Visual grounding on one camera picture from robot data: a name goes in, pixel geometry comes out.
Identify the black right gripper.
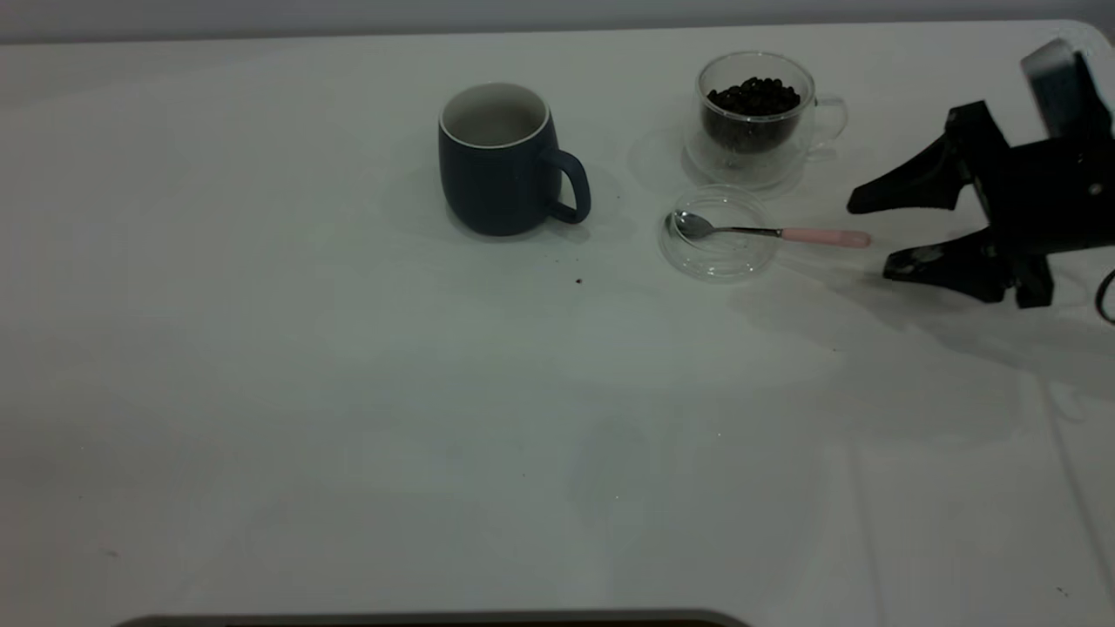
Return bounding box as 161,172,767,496
848,101,1115,308

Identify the metal spoon pink handle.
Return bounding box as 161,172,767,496
672,211,873,250

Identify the dark grey ceramic mug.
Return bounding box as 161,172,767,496
437,82,592,238

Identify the roasted coffee beans pile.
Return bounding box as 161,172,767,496
702,78,802,156

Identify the small clear glass dish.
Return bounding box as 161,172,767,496
659,185,781,282

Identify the silver black wrist camera box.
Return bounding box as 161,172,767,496
1021,38,1115,142

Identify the clear double-wall glass cup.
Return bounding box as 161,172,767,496
684,51,848,191

